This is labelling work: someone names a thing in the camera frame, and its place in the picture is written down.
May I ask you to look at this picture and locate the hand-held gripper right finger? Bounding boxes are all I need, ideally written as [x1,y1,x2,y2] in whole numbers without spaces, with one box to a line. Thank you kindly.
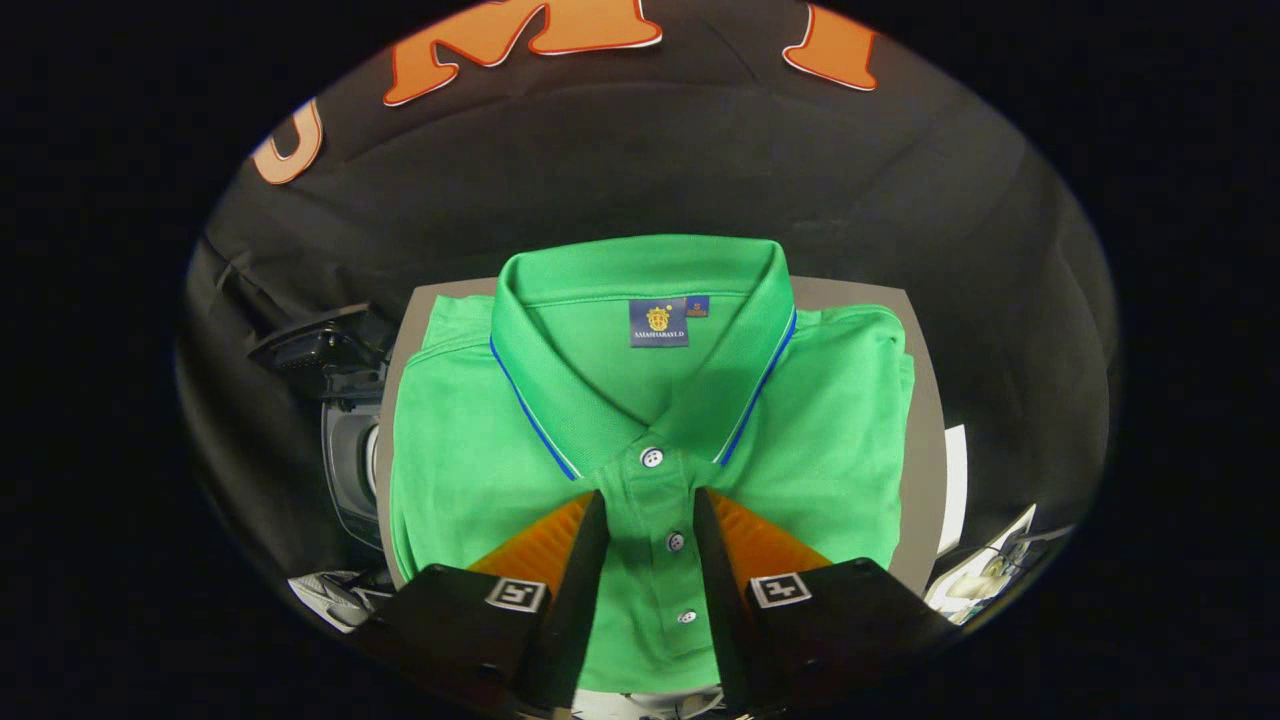
[692,487,961,716]

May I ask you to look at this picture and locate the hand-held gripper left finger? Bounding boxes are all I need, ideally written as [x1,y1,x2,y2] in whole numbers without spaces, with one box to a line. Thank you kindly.
[350,488,611,716]

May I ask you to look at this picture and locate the green polo shirt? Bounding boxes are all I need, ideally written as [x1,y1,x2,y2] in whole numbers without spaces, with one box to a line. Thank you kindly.
[388,235,916,694]

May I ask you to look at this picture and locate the grey washing machine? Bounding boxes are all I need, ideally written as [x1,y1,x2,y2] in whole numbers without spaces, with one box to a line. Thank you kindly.
[318,370,391,553]

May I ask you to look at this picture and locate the dark transparent washing machine lid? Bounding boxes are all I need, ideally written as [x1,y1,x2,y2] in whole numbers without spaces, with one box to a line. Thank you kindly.
[248,303,396,401]

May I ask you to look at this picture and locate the white grey patterned object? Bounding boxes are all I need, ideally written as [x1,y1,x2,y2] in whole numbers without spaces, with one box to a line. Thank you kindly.
[288,568,396,633]

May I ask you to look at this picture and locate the grey cabinet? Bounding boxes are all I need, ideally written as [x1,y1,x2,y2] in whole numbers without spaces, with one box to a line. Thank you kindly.
[375,275,949,596]

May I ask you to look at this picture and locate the printed white packaging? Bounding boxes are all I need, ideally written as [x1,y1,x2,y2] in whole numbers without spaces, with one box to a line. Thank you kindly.
[925,505,1071,626]

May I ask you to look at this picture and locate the white paper sheet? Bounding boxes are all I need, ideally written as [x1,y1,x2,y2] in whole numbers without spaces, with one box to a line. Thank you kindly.
[940,425,969,556]

